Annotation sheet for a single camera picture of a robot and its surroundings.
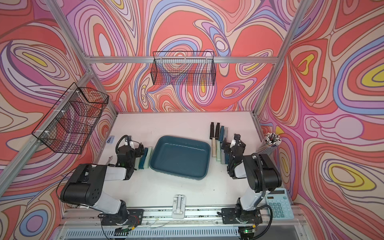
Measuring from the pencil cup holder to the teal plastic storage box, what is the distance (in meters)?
0.33

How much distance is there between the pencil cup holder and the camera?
83 centimetres

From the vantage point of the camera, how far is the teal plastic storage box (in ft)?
2.85
